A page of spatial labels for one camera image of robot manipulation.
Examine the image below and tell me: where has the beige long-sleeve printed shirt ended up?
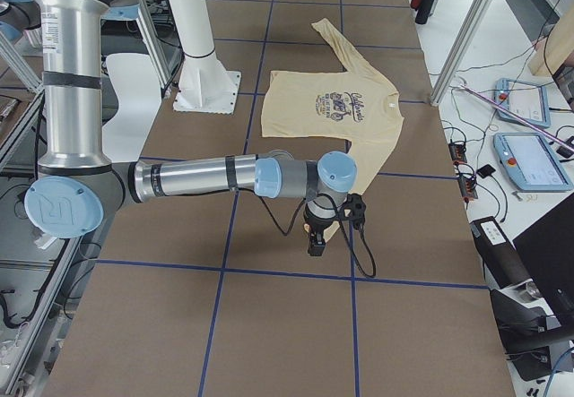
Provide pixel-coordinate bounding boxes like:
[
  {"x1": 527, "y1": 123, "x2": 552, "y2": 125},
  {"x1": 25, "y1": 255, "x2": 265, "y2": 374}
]
[{"x1": 261, "y1": 17, "x2": 406, "y2": 243}]

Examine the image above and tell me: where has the black monitor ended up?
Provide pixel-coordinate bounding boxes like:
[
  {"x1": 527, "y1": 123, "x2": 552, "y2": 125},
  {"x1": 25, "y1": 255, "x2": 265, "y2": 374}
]
[{"x1": 513, "y1": 195, "x2": 574, "y2": 324}]

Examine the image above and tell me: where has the far blue teach pendant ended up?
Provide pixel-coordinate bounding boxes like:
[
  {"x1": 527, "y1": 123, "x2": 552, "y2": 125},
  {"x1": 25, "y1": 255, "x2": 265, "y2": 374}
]
[{"x1": 493, "y1": 78, "x2": 551, "y2": 128}]

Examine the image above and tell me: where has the aluminium frame post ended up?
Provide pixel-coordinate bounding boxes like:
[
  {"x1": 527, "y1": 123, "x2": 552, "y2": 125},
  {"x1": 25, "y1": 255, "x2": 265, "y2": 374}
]
[{"x1": 430, "y1": 0, "x2": 492, "y2": 107}]

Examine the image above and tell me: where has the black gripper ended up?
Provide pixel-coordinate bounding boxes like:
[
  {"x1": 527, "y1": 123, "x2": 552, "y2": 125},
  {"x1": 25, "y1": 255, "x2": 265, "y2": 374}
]
[{"x1": 304, "y1": 205, "x2": 337, "y2": 256}]

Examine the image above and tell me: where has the near blue teach pendant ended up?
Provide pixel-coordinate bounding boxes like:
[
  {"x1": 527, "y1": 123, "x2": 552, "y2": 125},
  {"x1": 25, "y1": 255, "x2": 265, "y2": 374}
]
[{"x1": 493, "y1": 133, "x2": 573, "y2": 192}]

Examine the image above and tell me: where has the blue teach pendant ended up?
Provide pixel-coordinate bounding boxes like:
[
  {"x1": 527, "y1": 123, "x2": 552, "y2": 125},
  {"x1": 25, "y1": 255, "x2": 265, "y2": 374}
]
[
  {"x1": 493, "y1": 78, "x2": 551, "y2": 128},
  {"x1": 493, "y1": 133, "x2": 573, "y2": 192}
]

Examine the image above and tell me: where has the black box with label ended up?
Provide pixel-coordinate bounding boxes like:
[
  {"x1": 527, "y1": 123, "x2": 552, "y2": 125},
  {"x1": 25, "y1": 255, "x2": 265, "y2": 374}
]
[{"x1": 470, "y1": 217, "x2": 530, "y2": 288}]

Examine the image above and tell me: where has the black water bottle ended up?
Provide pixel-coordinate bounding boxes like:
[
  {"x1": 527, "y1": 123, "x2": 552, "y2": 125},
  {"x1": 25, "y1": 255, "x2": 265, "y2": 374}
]
[{"x1": 414, "y1": 0, "x2": 435, "y2": 25}]

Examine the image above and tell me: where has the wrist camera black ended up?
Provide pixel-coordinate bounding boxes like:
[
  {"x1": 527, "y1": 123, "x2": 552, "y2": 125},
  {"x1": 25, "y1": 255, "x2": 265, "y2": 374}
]
[{"x1": 345, "y1": 194, "x2": 367, "y2": 231}]

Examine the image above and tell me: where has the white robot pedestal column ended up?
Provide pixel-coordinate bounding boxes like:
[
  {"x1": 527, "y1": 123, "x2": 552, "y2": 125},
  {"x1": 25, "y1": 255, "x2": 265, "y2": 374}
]
[{"x1": 169, "y1": 0, "x2": 241, "y2": 115}]

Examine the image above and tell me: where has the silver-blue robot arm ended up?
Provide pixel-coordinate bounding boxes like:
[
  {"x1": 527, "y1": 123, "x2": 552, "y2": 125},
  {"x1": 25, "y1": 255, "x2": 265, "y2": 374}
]
[{"x1": 24, "y1": 0, "x2": 365, "y2": 256}]

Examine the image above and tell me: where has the reacher grabber stick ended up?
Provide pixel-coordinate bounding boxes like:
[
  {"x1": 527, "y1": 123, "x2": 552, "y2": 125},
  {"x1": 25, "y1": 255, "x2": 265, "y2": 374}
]
[{"x1": 457, "y1": 84, "x2": 574, "y2": 153}]

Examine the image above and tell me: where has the white plastic chair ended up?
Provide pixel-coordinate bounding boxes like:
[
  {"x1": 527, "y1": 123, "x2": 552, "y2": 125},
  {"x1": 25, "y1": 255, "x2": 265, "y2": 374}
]
[{"x1": 102, "y1": 53, "x2": 162, "y2": 162}]

